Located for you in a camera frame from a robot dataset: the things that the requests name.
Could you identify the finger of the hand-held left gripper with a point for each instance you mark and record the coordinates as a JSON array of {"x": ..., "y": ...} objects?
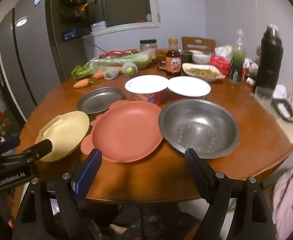
[
  {"x": 40, "y": 148},
  {"x": 10, "y": 143}
]

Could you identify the wooden chair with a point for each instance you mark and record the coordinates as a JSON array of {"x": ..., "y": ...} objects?
[{"x": 199, "y": 43}]

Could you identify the black plastic holder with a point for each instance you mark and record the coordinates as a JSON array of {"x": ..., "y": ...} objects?
[{"x": 277, "y": 105}]

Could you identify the white ceramic bowl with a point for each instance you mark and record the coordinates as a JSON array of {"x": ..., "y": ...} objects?
[{"x": 201, "y": 58}]

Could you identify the red snack packet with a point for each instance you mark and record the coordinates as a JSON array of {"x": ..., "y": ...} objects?
[{"x": 114, "y": 53}]

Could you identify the chili sauce jar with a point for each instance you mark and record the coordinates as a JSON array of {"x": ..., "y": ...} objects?
[{"x": 162, "y": 62}]

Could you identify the celery in plastic bag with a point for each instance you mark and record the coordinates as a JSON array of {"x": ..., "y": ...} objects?
[{"x": 116, "y": 61}]

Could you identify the blue box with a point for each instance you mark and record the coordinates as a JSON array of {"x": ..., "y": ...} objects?
[{"x": 71, "y": 34}]

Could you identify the small jar on windowsill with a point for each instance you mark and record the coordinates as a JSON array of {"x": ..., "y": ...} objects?
[{"x": 148, "y": 17}]

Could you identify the dark sauce bottle orange cap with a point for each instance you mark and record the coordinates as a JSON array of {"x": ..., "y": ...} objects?
[{"x": 173, "y": 65}]

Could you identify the white framed window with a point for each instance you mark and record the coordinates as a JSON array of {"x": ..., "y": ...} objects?
[{"x": 126, "y": 2}]

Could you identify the pale yellow plate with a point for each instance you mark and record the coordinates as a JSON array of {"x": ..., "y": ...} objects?
[{"x": 64, "y": 130}]

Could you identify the black thermos flask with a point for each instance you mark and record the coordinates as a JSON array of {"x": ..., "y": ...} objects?
[{"x": 267, "y": 60}]

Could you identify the large carrot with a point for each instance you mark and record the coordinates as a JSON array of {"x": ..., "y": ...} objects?
[{"x": 81, "y": 83}]

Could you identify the black fridge side rack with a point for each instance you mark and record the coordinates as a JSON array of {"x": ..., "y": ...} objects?
[{"x": 61, "y": 15}]

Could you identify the red instant noodle bowl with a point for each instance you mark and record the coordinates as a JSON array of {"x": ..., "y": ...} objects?
[
  {"x": 189, "y": 86},
  {"x": 146, "y": 83}
]

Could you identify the small carrot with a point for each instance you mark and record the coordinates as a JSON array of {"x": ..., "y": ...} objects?
[{"x": 99, "y": 75}]

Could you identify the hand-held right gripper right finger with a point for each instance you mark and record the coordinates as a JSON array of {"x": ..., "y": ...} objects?
[{"x": 199, "y": 172}]

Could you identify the green fruit in foam net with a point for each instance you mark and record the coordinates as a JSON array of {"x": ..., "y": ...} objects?
[
  {"x": 130, "y": 69},
  {"x": 111, "y": 73}
]

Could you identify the small white bottle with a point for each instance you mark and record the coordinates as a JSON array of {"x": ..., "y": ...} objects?
[{"x": 250, "y": 80}]

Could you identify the grey refrigerator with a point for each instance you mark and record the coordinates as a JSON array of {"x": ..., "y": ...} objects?
[{"x": 29, "y": 55}]

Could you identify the clear plastic container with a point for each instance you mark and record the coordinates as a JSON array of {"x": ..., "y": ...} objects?
[{"x": 262, "y": 92}]

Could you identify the large steel bowl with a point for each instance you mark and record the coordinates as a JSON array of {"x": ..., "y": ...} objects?
[{"x": 199, "y": 127}]

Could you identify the white dish of pickled vegetables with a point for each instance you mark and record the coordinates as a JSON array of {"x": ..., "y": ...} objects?
[{"x": 201, "y": 71}]

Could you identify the clear jar with black lid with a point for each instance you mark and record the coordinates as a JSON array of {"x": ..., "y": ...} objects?
[{"x": 148, "y": 45}]

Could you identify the pink printed cloth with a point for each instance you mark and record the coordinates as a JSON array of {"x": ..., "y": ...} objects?
[{"x": 289, "y": 195}]

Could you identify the red tissue pack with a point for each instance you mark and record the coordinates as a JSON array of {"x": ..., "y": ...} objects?
[{"x": 219, "y": 63}]

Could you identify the clear bottle with green liquid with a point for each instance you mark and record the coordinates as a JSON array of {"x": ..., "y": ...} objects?
[{"x": 236, "y": 65}]

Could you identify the steel plate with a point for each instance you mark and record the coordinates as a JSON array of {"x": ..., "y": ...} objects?
[{"x": 99, "y": 100}]

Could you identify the white flat box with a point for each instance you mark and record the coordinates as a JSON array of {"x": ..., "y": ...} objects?
[{"x": 98, "y": 26}]

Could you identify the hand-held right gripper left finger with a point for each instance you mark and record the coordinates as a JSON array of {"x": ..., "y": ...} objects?
[{"x": 89, "y": 175}]

